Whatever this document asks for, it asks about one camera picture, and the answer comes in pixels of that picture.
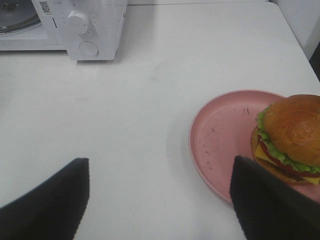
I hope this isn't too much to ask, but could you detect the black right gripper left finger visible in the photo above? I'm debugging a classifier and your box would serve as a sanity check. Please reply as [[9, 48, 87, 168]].
[[0, 158, 90, 240]]

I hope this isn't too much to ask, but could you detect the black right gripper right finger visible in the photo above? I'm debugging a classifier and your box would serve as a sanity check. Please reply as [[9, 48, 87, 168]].
[[229, 155, 320, 240]]

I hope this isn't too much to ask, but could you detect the burger with lettuce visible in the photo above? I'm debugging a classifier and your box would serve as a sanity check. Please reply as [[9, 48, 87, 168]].
[[250, 94, 320, 186]]

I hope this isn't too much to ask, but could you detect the pink round plate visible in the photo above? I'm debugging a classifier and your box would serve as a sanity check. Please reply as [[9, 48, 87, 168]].
[[189, 90, 320, 202]]

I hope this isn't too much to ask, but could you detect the white round door button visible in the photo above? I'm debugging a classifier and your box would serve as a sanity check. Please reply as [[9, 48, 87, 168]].
[[79, 41, 99, 57]]

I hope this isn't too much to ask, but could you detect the white timer knob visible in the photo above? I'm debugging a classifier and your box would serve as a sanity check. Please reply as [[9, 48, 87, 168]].
[[66, 10, 91, 35]]

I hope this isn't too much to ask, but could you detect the white microwave oven body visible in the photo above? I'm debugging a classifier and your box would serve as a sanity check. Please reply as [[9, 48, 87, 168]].
[[0, 0, 128, 61]]

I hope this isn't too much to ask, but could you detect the glass microwave turntable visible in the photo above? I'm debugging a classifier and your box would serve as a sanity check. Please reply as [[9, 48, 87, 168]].
[[0, 0, 41, 33]]

